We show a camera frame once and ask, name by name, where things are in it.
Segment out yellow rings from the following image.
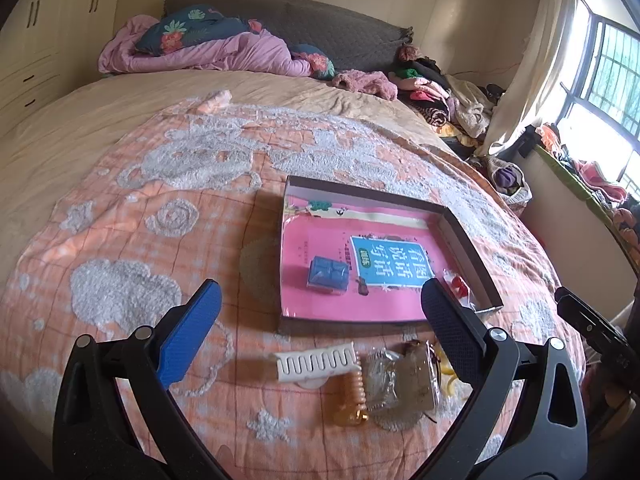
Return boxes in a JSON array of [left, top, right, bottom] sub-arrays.
[[429, 341, 464, 399]]

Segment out white wavy hair comb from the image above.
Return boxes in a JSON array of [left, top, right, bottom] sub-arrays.
[[273, 342, 361, 382]]

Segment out clear bag with jewelry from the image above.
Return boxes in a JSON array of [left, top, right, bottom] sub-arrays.
[[362, 348, 401, 414]]

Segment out red item in bag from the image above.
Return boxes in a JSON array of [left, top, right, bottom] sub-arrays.
[[442, 269, 475, 310]]

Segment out clothes on window sill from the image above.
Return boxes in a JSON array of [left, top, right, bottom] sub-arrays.
[[518, 124, 639, 273]]

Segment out shallow grey cardboard box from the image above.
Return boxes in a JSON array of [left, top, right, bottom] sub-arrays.
[[279, 176, 503, 335]]

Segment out orange patterned quilt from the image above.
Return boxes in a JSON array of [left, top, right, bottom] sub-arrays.
[[0, 89, 586, 480]]

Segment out bag of clothes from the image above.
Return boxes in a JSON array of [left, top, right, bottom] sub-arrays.
[[486, 157, 533, 209]]

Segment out pink children's book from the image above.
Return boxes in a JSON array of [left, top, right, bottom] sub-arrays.
[[280, 196, 462, 323]]

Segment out small blue box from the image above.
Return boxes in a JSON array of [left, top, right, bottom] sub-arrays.
[[307, 256, 349, 294]]

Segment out window with grille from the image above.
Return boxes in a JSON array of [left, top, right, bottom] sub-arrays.
[[559, 0, 639, 157]]

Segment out pile of clothes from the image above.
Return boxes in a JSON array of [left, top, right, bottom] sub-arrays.
[[388, 44, 506, 148]]

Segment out pink fuzzy garment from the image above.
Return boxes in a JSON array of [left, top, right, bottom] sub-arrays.
[[331, 70, 398, 101]]

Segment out pink blanket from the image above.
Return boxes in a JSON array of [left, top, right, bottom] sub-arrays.
[[96, 14, 311, 77]]

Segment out dark floral pillow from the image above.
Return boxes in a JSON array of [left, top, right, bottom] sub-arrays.
[[134, 4, 252, 56]]

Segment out dark grey headboard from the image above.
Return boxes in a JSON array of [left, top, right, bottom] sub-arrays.
[[163, 0, 413, 72]]

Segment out cream wardrobe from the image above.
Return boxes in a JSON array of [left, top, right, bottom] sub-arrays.
[[1, 0, 117, 134]]

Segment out cream curtain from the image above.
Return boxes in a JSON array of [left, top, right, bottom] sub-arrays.
[[474, 0, 579, 156]]

